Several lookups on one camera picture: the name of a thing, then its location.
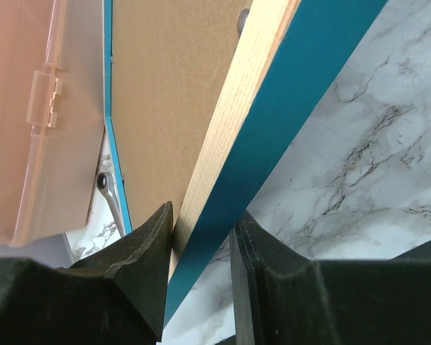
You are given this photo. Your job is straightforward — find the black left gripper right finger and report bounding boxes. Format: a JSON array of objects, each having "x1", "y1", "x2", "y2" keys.
[{"x1": 229, "y1": 214, "x2": 431, "y2": 344}]

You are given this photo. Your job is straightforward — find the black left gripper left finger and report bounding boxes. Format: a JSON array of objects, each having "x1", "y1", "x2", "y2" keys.
[{"x1": 0, "y1": 203, "x2": 173, "y2": 344}]

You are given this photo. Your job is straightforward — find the blue wooden picture frame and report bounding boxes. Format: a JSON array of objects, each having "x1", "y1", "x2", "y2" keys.
[{"x1": 103, "y1": 1, "x2": 384, "y2": 321}]

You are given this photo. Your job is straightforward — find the brown cardboard backing board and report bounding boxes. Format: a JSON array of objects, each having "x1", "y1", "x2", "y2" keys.
[{"x1": 111, "y1": 1, "x2": 251, "y2": 228}]

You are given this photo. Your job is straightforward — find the silver ratchet wrench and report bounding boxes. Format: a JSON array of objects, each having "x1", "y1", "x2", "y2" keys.
[{"x1": 96, "y1": 171, "x2": 126, "y2": 237}]

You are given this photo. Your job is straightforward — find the translucent orange plastic box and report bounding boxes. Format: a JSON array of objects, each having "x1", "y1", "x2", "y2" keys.
[{"x1": 0, "y1": 1, "x2": 104, "y2": 247}]

